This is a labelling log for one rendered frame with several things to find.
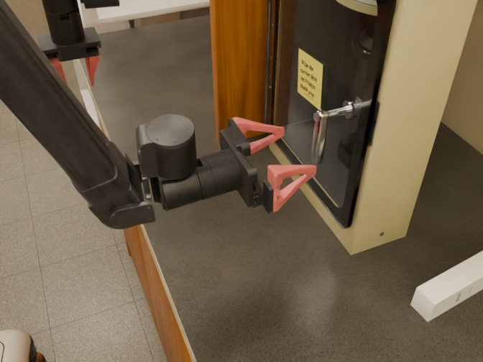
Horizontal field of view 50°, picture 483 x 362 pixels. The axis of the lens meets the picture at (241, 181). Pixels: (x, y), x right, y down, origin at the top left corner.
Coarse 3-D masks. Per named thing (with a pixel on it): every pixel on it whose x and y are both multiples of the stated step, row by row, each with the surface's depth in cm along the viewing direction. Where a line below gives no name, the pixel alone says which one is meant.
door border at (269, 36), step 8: (272, 0) 85; (272, 8) 86; (272, 16) 87; (272, 24) 88; (272, 32) 88; (272, 40) 89; (272, 48) 90; (272, 56) 91; (272, 64) 92; (272, 72) 93; (264, 88) 97; (264, 112) 101
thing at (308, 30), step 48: (288, 0) 80; (336, 0) 68; (384, 0) 59; (288, 48) 85; (336, 48) 71; (384, 48) 61; (288, 96) 89; (336, 96) 74; (288, 144) 95; (336, 144) 78; (336, 192) 82
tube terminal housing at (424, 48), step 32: (416, 0) 58; (448, 0) 60; (416, 32) 61; (448, 32) 63; (384, 64) 64; (416, 64) 64; (448, 64) 66; (384, 96) 66; (416, 96) 68; (384, 128) 69; (416, 128) 72; (384, 160) 73; (416, 160) 76; (384, 192) 78; (416, 192) 82; (352, 224) 82; (384, 224) 84
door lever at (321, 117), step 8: (344, 104) 72; (320, 112) 70; (328, 112) 70; (336, 112) 71; (344, 112) 71; (352, 112) 71; (320, 120) 70; (320, 128) 71; (320, 136) 72; (312, 144) 74; (320, 144) 73; (312, 152) 75; (320, 152) 74; (312, 160) 75; (320, 160) 75
